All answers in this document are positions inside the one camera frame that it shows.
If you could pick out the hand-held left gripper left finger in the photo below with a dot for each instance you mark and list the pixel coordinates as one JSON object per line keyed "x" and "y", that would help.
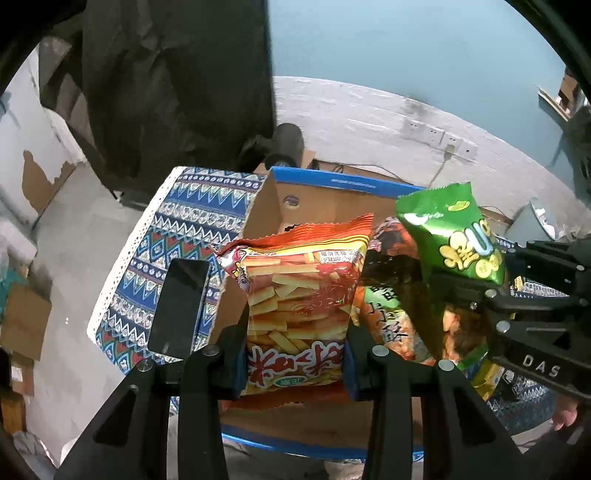
{"x": 217, "y": 369}

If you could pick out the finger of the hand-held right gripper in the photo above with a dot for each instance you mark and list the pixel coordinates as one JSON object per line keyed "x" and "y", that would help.
{"x": 545, "y": 263}
{"x": 461, "y": 290}

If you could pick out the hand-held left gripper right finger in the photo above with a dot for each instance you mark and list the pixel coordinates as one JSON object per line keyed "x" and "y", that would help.
{"x": 369, "y": 369}

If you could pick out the orange and green snack bag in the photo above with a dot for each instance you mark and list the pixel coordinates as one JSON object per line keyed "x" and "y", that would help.
{"x": 388, "y": 304}

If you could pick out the blue-rimmed cardboard box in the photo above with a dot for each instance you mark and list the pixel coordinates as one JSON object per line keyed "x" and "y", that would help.
{"x": 323, "y": 424}

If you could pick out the red fries snack bag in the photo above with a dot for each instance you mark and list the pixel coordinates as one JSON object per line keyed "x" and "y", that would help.
{"x": 300, "y": 304}

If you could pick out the person's right hand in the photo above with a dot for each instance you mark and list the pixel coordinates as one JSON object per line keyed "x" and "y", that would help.
{"x": 565, "y": 413}

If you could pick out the grey waste bin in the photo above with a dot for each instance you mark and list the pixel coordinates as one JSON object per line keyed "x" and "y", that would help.
{"x": 535, "y": 221}

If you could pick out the black smartphone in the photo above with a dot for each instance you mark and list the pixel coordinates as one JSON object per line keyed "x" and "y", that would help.
{"x": 180, "y": 309}

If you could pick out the blue patterned tablecloth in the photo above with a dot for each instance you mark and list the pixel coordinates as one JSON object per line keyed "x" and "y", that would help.
{"x": 184, "y": 217}

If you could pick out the wooden window sill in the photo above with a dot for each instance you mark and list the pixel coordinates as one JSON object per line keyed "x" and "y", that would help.
{"x": 554, "y": 99}

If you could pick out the flat cardboard box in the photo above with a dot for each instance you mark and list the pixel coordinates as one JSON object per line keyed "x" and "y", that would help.
{"x": 23, "y": 318}

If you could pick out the black softbox cloth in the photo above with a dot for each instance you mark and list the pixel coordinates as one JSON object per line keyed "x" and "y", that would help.
{"x": 152, "y": 83}

